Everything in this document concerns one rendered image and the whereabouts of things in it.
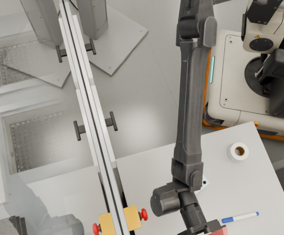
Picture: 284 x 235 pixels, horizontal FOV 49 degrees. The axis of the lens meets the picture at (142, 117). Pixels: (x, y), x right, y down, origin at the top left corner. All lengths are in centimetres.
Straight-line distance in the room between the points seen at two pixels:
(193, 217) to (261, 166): 52
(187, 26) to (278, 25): 73
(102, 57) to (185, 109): 149
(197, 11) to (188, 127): 28
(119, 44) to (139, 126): 61
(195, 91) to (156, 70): 144
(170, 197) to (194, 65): 34
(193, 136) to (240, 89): 116
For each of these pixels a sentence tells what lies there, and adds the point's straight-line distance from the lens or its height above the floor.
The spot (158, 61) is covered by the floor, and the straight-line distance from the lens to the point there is 227.
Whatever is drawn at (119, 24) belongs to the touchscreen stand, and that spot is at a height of 4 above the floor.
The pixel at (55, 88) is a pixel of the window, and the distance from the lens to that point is 18.
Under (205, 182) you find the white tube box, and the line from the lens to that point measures 121.
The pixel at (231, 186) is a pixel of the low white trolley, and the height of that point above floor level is 76.
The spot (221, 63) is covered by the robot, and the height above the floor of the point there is 28.
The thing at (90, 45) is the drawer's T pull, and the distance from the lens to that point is 125.
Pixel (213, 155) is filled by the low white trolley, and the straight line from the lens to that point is 127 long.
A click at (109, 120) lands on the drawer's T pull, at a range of 111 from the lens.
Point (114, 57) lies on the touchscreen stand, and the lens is 224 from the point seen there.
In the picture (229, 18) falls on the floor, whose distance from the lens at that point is 258.
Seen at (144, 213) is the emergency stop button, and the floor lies 90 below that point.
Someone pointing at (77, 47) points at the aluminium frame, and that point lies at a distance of 115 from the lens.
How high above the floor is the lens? 195
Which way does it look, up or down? 70 degrees down
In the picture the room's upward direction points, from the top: 6 degrees clockwise
